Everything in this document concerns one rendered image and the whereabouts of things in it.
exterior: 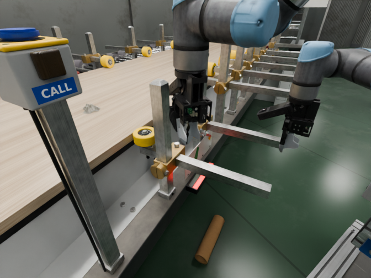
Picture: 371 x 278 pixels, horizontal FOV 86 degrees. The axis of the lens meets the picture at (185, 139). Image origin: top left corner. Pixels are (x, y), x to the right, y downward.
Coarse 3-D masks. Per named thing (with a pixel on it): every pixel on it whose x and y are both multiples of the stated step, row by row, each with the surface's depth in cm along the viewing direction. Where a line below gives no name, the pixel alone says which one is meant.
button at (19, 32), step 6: (0, 30) 21; (6, 30) 21; (12, 30) 21; (18, 30) 21; (24, 30) 21; (30, 30) 22; (36, 30) 23; (0, 36) 21; (6, 36) 21; (12, 36) 21; (18, 36) 21; (24, 36) 21; (30, 36) 22; (36, 36) 23
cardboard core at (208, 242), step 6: (216, 216) 134; (216, 222) 130; (222, 222) 132; (210, 228) 127; (216, 228) 126; (210, 234) 123; (216, 234) 124; (204, 240) 120; (210, 240) 120; (204, 246) 117; (210, 246) 118; (198, 252) 114; (204, 252) 114; (210, 252) 116; (198, 258) 117; (204, 258) 112
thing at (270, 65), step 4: (232, 60) 136; (244, 60) 135; (232, 64) 137; (256, 64) 130; (260, 64) 129; (264, 64) 128; (268, 64) 127; (272, 64) 126; (276, 64) 125; (280, 64) 125; (272, 68) 127; (276, 68) 126; (280, 68) 125; (284, 68) 124; (288, 68) 123; (292, 68) 122
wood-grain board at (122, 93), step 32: (128, 64) 151; (160, 64) 151; (96, 96) 95; (128, 96) 95; (0, 128) 70; (32, 128) 70; (96, 128) 70; (128, 128) 70; (0, 160) 55; (32, 160) 55; (96, 160) 56; (0, 192) 45; (32, 192) 45; (0, 224) 39
